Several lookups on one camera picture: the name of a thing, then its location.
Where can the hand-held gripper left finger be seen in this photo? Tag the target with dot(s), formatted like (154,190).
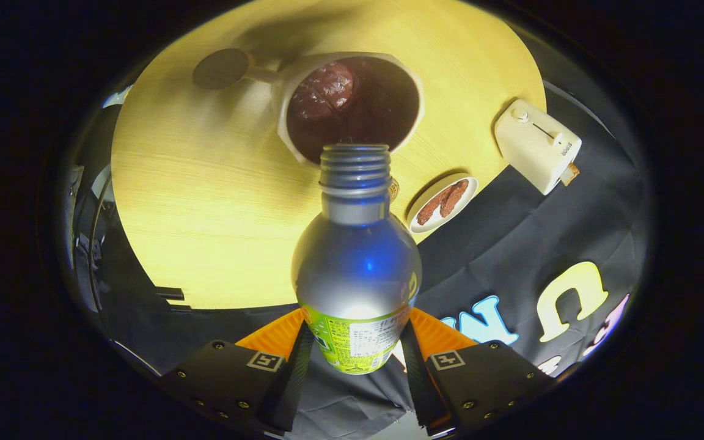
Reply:
(294,382)

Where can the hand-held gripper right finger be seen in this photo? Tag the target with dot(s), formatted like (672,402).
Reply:
(419,382)

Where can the silver juice bottle green label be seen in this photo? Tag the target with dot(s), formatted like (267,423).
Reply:
(358,269)

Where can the round cork coaster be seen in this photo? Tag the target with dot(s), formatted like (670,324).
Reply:
(394,190)

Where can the white round plate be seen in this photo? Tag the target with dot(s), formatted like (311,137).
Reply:
(425,223)

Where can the brown bread piece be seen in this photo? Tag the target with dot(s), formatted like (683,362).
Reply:
(454,197)
(431,208)

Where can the wooden table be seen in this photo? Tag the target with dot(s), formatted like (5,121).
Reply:
(205,214)

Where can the toast slice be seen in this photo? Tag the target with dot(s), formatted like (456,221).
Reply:
(570,175)

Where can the white toaster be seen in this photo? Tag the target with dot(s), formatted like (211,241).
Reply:
(529,143)

